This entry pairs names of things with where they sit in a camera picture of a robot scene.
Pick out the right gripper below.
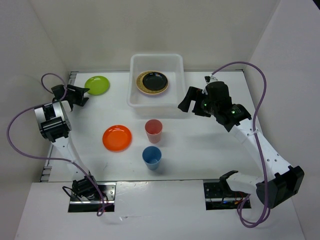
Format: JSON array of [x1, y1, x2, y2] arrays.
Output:
[[178, 85, 219, 117]]

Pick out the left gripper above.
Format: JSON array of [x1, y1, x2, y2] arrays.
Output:
[[65, 84, 90, 107]]

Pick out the green plate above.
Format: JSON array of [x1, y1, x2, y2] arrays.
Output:
[[84, 75, 110, 96]]

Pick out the black plate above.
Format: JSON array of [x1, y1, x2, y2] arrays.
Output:
[[142, 71, 168, 91]]

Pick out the round bamboo mat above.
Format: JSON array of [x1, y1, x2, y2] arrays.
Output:
[[136, 71, 169, 96]]

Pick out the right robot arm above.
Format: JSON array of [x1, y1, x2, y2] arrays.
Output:
[[178, 81, 305, 209]]

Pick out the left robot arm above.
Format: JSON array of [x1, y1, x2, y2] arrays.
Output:
[[34, 84, 100, 200]]

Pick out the clear plastic bin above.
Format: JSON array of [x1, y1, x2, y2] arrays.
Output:
[[127, 53, 187, 118]]

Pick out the pink plastic cup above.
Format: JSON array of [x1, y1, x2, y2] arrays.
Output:
[[144, 119, 163, 144]]

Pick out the orange plate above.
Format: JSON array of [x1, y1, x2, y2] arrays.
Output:
[[102, 125, 132, 152]]

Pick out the blue plastic cup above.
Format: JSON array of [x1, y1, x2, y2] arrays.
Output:
[[142, 146, 162, 171]]

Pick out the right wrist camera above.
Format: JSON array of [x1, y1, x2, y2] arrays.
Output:
[[204, 75, 218, 84]]

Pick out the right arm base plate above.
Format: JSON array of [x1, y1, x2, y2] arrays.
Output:
[[203, 181, 248, 211]]

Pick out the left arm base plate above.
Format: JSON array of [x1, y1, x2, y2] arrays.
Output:
[[63, 182, 117, 213]]

